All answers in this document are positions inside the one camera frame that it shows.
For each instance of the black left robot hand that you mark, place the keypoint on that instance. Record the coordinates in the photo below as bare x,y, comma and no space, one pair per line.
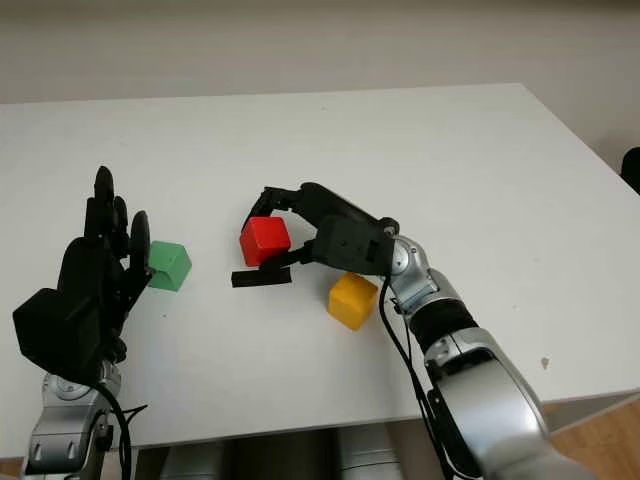
82,265

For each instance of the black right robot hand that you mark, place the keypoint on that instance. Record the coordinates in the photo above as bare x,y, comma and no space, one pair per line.
325,202

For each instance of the red cube block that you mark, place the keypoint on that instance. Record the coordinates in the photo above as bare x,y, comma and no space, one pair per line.
265,240

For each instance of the green cube block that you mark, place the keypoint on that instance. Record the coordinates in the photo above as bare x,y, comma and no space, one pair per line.
167,265

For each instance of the yellow cube block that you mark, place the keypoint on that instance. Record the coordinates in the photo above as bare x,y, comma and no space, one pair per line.
350,300

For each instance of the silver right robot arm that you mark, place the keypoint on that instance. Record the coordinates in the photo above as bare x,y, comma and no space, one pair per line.
480,380

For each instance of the black tape strip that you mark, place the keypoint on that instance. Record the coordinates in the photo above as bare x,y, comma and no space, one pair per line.
250,279

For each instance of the silver left robot leg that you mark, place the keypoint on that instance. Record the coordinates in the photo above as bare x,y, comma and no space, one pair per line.
195,460

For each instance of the silver robot leg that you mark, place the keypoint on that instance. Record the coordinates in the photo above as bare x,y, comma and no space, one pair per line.
195,460
370,455

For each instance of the silver right robot leg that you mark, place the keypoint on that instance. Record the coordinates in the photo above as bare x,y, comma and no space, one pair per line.
370,455

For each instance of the black object beyond table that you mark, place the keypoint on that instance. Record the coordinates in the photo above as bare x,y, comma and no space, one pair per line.
632,170

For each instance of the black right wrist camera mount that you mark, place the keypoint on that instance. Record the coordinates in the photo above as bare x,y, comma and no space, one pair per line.
350,245

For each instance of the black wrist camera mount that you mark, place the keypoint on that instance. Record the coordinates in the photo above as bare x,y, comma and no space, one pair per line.
55,330
350,245

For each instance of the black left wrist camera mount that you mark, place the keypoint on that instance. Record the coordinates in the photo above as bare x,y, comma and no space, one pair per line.
55,330

